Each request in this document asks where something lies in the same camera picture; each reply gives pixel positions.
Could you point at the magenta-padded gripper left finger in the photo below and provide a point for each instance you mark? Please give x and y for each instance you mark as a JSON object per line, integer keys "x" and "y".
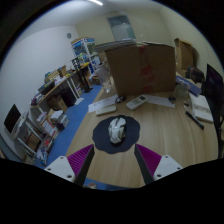
{"x": 63, "y": 166}

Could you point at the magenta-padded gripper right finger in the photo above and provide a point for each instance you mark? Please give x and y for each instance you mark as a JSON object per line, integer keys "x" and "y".
{"x": 166, "y": 166}

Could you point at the white and grey computer mouse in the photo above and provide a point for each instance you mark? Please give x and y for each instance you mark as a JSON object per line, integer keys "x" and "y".
{"x": 117, "y": 130}

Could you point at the dark round mouse pad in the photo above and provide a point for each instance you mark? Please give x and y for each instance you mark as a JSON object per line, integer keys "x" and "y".
{"x": 100, "y": 136}

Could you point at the white shelf unit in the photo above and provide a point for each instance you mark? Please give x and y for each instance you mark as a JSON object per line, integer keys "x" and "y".
{"x": 40, "y": 133}

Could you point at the black marker pen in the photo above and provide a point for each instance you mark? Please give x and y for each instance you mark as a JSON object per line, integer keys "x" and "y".
{"x": 195, "y": 120}

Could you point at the black chair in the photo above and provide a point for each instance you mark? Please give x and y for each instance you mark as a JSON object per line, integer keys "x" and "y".
{"x": 220, "y": 133}

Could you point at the small dark gadget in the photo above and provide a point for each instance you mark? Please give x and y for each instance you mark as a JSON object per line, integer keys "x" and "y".
{"x": 172, "y": 99}

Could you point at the white book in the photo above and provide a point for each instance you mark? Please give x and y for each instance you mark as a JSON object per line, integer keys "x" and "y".
{"x": 201, "y": 108}

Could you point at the computer monitor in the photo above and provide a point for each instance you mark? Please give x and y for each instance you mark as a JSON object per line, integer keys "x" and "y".
{"x": 12, "y": 119}

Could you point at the large white remote control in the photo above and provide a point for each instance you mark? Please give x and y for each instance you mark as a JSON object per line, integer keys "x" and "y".
{"x": 136, "y": 102}

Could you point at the white printed paper sheet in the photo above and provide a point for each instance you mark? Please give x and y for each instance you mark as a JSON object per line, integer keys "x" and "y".
{"x": 100, "y": 105}

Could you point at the clear plastic container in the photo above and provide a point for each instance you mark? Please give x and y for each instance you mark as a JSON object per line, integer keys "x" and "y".
{"x": 182, "y": 90}

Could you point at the wooden side desk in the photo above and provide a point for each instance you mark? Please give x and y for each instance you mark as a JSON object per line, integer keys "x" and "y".
{"x": 55, "y": 88}

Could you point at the long blue box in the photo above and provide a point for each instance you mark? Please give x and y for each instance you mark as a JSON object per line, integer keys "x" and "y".
{"x": 190, "y": 85}

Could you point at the black bag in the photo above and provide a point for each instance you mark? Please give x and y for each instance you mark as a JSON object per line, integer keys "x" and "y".
{"x": 213, "y": 86}

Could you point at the black floor stand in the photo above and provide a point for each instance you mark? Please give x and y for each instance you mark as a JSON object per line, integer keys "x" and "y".
{"x": 82, "y": 75}

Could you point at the clear glass jar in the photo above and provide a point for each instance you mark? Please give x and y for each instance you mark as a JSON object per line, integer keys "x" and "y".
{"x": 106, "y": 80}

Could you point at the large brown cardboard box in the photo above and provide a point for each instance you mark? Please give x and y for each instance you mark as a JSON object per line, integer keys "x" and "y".
{"x": 143, "y": 68}

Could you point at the small brown cardboard box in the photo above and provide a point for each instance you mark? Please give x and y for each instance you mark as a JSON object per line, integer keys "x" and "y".
{"x": 183, "y": 53}

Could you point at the glass door display cabinet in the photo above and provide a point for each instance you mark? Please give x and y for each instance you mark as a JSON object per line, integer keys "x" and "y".
{"x": 85, "y": 53}

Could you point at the window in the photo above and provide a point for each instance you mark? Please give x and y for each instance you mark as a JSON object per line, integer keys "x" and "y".
{"x": 121, "y": 28}

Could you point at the ceiling light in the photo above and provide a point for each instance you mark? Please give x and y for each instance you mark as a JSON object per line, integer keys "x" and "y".
{"x": 96, "y": 2}

